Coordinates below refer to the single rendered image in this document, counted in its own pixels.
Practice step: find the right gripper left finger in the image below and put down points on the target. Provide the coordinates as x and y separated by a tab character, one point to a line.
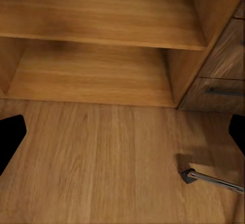
12	132

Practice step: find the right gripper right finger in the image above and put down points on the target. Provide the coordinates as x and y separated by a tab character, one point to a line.
237	131

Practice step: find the swivel chair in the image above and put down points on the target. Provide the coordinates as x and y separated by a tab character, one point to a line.
190	175

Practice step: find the cabinet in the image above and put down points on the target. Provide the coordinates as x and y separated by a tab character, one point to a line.
219	85

